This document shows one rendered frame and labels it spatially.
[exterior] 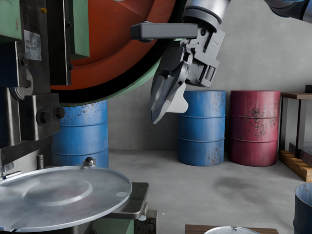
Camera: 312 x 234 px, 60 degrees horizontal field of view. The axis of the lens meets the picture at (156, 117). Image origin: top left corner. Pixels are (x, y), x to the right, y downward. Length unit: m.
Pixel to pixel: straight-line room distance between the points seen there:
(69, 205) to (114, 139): 3.51
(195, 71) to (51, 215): 0.35
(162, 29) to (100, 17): 0.47
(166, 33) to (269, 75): 3.52
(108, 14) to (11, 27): 0.51
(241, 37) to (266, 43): 0.34
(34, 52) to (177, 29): 0.27
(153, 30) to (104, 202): 0.31
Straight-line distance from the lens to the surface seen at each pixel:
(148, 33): 0.46
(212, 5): 0.51
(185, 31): 0.50
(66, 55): 0.62
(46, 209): 0.52
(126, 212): 0.49
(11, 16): 0.45
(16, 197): 0.60
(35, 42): 0.59
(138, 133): 3.92
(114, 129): 3.98
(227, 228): 1.30
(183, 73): 0.47
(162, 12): 0.85
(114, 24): 0.90
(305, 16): 0.63
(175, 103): 0.49
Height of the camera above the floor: 1.00
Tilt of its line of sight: 8 degrees down
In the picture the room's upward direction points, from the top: straight up
